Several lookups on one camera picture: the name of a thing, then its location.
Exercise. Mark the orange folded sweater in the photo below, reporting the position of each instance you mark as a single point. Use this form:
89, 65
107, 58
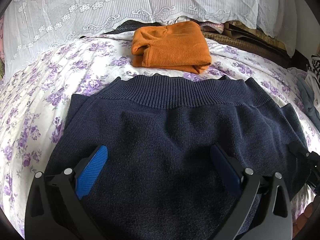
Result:
175, 47

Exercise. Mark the white lace cloth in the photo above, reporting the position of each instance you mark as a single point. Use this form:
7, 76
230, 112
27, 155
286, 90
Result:
112, 2

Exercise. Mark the black white striped cloth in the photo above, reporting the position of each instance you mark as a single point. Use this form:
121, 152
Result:
314, 65

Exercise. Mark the navy knit cardigan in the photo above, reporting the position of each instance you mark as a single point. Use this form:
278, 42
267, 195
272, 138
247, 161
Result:
162, 135

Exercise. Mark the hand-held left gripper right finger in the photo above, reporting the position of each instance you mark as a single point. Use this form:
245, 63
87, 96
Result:
223, 167

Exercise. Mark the purple floral bedsheet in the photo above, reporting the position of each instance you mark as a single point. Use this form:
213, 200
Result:
37, 100

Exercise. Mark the dark brown woven mat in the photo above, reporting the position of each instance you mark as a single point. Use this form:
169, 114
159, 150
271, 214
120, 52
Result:
257, 43

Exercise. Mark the pink patterned cloth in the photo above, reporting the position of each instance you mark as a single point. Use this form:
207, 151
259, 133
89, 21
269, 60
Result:
211, 27

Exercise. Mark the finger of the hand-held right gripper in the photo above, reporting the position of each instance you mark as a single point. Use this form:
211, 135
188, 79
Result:
300, 152

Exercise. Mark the grey cloth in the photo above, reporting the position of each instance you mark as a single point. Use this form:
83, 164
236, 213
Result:
308, 102

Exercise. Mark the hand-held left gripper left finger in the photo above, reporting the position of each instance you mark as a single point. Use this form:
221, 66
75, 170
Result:
93, 166

